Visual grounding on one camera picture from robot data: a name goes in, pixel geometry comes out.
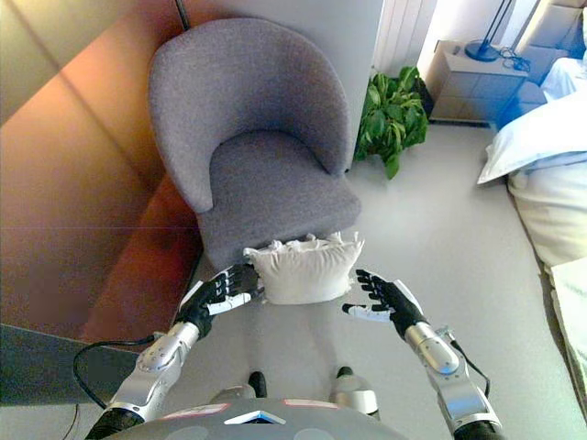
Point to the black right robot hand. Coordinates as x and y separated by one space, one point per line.
394 300

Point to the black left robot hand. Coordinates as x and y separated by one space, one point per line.
219 289

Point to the white ruffled pillow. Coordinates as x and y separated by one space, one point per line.
303 270

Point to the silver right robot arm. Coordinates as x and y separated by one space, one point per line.
449 371

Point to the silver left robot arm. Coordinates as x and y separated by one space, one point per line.
156 366

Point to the white bed pillow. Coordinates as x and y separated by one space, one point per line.
536 137

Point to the silver left robot leg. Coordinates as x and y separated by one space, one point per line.
247 387

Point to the silver robot leg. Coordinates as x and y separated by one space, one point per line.
355 394
247 387

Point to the silver right robot leg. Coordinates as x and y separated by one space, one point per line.
355 394

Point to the grey robot torso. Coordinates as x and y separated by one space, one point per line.
275 419

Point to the grey upholstered armchair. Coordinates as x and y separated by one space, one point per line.
257 137

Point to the green potted plant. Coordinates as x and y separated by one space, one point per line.
390 114

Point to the white bed with duvet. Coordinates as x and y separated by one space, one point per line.
557 192

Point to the beige bedside cabinet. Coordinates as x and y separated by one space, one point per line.
477 82

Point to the black floor lamp pole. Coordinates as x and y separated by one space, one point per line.
182 14

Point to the white wall radiator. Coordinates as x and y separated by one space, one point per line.
399 32

